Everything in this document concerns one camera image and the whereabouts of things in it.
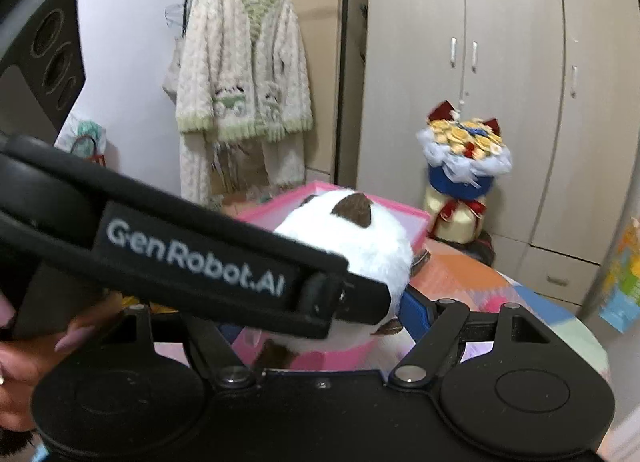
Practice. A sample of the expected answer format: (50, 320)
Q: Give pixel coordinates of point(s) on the white printed plastic bag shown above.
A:
(85, 139)

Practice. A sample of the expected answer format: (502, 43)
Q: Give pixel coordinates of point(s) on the cream fleece garment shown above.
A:
(200, 166)

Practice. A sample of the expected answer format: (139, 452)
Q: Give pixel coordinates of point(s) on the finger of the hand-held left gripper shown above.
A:
(365, 302)

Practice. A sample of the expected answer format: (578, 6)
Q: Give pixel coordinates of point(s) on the beige wardrobe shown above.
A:
(500, 66)

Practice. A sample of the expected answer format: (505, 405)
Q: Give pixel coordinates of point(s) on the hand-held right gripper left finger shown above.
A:
(220, 352)

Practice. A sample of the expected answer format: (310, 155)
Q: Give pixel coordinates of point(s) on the pink cardboard box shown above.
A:
(400, 222)

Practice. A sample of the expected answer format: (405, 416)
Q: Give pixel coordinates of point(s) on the person's left hand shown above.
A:
(20, 372)

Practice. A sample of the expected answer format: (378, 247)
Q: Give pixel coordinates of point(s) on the cream knitted cardigan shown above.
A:
(240, 66)

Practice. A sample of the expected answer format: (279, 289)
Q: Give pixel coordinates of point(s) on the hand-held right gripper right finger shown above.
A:
(417, 312)

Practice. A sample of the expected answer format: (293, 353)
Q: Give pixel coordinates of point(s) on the white and brown plush toy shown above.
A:
(340, 237)

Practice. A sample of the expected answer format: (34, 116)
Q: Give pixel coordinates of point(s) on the orange and pink bedspread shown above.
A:
(540, 302)

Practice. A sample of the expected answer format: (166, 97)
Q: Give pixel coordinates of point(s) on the flower bouquet with blue wrap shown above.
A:
(465, 166)

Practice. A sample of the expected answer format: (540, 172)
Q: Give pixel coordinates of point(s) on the colourful paper gift bag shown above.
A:
(622, 287)

